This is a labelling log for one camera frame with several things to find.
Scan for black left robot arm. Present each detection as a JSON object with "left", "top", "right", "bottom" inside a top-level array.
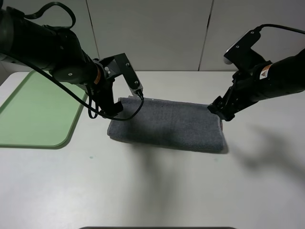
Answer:
[{"left": 0, "top": 2, "right": 123, "bottom": 117}]

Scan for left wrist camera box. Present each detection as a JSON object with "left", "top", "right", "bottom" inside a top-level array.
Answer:
[{"left": 114, "top": 53, "right": 143, "bottom": 98}]

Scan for grey towel with orange patches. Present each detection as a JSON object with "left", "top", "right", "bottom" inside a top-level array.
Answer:
[{"left": 107, "top": 98, "right": 227, "bottom": 154}]

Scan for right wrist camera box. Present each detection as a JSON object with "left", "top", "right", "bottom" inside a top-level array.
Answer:
[{"left": 224, "top": 28, "right": 264, "bottom": 71}]

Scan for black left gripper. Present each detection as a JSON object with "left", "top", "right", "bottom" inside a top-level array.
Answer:
[{"left": 92, "top": 57, "right": 123, "bottom": 117}]

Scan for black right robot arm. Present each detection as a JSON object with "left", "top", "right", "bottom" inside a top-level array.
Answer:
[{"left": 208, "top": 50, "right": 305, "bottom": 122}]

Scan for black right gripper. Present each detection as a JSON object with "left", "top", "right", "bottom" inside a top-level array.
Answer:
[{"left": 207, "top": 71, "right": 262, "bottom": 121}]

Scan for black left camera cable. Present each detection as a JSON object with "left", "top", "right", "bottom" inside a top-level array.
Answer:
[{"left": 23, "top": 1, "right": 145, "bottom": 121}]

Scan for black right camera cable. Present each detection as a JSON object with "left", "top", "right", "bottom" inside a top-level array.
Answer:
[{"left": 254, "top": 23, "right": 305, "bottom": 35}]

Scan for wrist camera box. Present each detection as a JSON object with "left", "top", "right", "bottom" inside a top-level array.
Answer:
[
  {"left": 114, "top": 53, "right": 143, "bottom": 98},
  {"left": 224, "top": 28, "right": 264, "bottom": 71}
]

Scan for green plastic tray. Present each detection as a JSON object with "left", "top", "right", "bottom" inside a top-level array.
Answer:
[{"left": 0, "top": 71, "right": 83, "bottom": 149}]

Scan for black camera cable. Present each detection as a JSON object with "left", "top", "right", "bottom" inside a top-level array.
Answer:
[
  {"left": 254, "top": 23, "right": 305, "bottom": 35},
  {"left": 23, "top": 1, "right": 145, "bottom": 121}
]

